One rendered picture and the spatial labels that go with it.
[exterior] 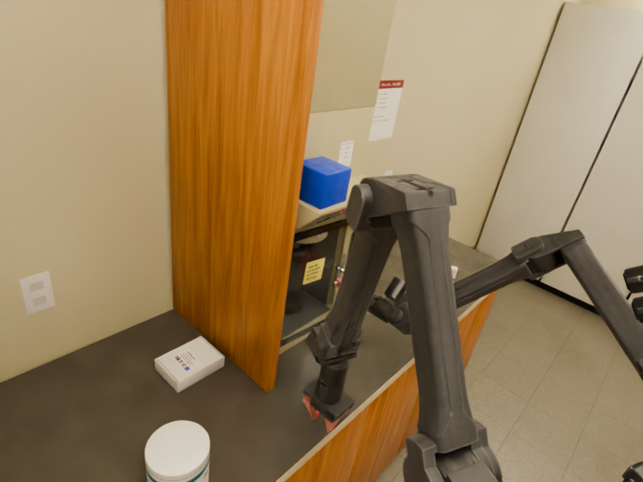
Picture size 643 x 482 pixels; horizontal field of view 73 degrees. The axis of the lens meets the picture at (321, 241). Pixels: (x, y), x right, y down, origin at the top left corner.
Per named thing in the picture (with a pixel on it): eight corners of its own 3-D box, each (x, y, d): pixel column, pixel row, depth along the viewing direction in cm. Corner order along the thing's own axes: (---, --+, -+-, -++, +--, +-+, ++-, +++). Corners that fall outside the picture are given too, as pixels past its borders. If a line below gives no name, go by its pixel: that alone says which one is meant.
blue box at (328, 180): (291, 195, 109) (295, 161, 105) (317, 187, 116) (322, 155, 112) (320, 210, 104) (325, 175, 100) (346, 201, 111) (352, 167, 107)
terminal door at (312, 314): (271, 350, 134) (284, 236, 115) (340, 315, 154) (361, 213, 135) (273, 351, 134) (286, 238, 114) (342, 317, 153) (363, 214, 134)
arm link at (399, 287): (395, 321, 115) (410, 334, 120) (418, 285, 116) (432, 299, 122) (365, 304, 124) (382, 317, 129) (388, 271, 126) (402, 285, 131)
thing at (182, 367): (154, 369, 127) (153, 359, 126) (201, 344, 139) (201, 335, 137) (177, 393, 121) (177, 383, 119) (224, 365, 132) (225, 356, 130)
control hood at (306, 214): (281, 230, 113) (285, 195, 109) (356, 204, 136) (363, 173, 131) (313, 249, 107) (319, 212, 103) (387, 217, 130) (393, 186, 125)
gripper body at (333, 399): (321, 380, 102) (324, 356, 99) (354, 406, 97) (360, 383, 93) (300, 394, 98) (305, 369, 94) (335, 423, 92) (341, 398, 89)
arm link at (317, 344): (320, 345, 85) (359, 337, 88) (300, 310, 94) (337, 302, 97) (316, 388, 91) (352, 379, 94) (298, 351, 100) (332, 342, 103)
